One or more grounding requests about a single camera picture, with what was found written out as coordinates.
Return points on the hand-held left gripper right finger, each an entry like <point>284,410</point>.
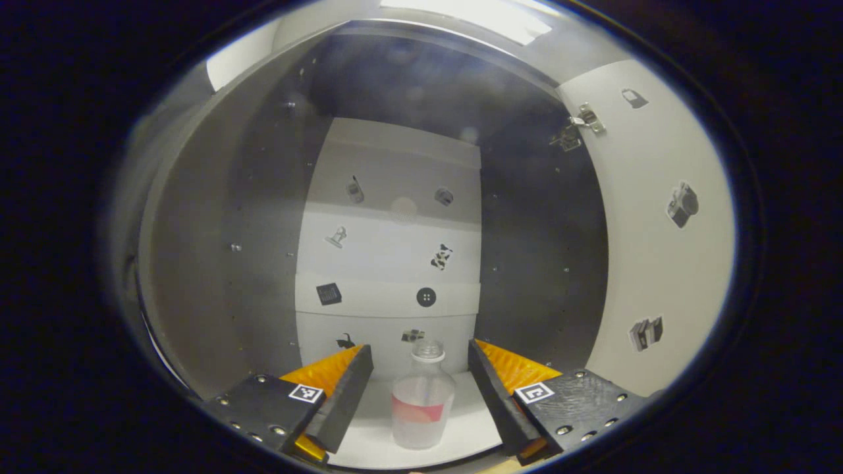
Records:
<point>500,401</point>

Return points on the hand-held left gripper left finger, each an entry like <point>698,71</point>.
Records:
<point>342,401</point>

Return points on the clear plastic bottle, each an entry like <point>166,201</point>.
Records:
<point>423,415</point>

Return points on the dark grey cabinet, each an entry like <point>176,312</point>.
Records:
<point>197,263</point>

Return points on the metal cabinet door hinge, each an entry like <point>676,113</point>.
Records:
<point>579,125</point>

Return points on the ceiling light panel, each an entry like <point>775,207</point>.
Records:
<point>487,16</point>

